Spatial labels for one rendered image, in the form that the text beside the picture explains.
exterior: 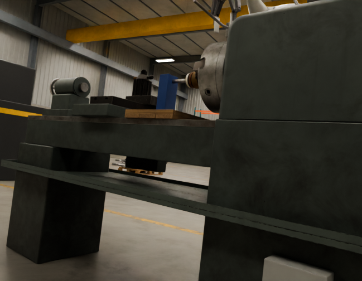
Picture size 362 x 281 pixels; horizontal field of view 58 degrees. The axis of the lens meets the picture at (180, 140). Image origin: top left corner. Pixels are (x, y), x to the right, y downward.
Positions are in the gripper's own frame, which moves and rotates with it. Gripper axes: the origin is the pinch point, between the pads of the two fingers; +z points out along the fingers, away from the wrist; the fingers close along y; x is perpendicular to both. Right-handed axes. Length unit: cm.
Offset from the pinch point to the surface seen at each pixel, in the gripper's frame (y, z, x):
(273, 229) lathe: 43, 74, -27
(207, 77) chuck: 2.3, 24.9, -12.0
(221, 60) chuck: 7.9, 18.3, -11.0
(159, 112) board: -19.0, 39.7, -18.5
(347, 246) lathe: 63, 74, -25
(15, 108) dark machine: -465, 28, 73
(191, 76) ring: -16.4, 21.1, -1.6
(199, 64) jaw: -2.8, 18.8, -11.5
